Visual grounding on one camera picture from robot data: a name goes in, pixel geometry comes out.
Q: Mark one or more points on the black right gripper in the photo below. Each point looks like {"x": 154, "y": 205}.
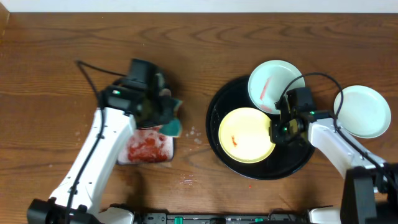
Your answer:
{"x": 276, "y": 139}

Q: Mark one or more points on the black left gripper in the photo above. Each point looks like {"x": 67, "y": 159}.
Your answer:
{"x": 166, "y": 106}

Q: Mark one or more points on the green and yellow sponge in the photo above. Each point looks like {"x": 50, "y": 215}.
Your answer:
{"x": 174, "y": 127}

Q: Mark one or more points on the yellow plate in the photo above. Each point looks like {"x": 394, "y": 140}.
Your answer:
{"x": 244, "y": 135}

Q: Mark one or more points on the mint green plate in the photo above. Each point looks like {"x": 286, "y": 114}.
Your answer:
{"x": 363, "y": 112}
{"x": 267, "y": 82}

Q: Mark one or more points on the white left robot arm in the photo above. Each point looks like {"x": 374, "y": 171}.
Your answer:
{"x": 77, "y": 198}

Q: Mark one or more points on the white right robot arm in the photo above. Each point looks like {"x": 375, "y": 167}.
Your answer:
{"x": 370, "y": 188}

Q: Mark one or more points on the round black serving tray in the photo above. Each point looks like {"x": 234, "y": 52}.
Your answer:
{"x": 282, "y": 162}

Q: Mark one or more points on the black rectangular soapy water tray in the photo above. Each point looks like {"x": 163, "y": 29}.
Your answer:
{"x": 147, "y": 146}

